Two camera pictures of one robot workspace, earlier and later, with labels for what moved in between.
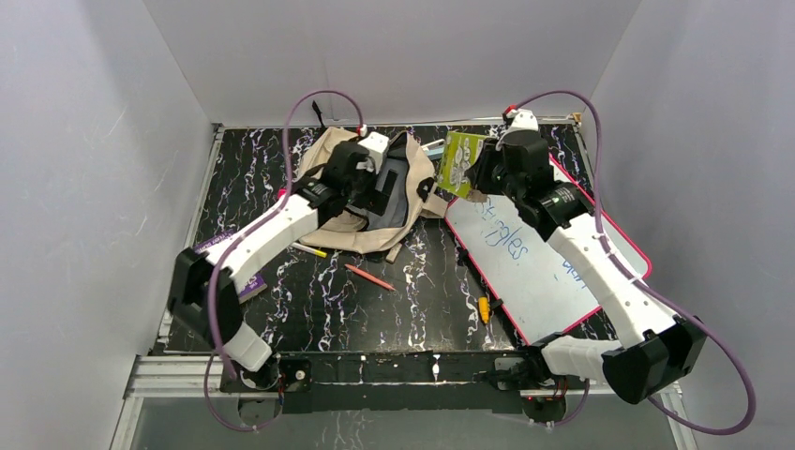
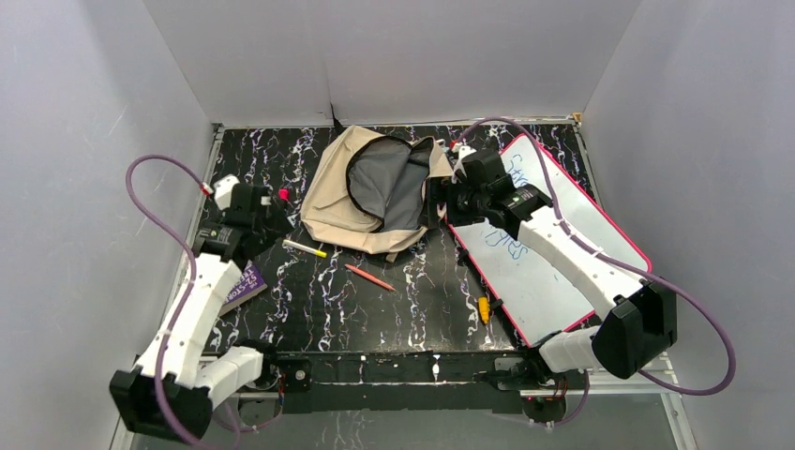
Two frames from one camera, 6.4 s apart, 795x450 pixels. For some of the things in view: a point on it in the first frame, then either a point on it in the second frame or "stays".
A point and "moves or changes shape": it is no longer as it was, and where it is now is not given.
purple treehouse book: (249, 285) stays
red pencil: (369, 277) stays
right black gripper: (476, 172) -> (441, 190)
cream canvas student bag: (415, 202) moves or changes shape
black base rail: (458, 382) stays
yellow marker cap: (484, 308) stays
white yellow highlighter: (309, 249) stays
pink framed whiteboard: (535, 289) stays
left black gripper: (382, 183) -> (273, 215)
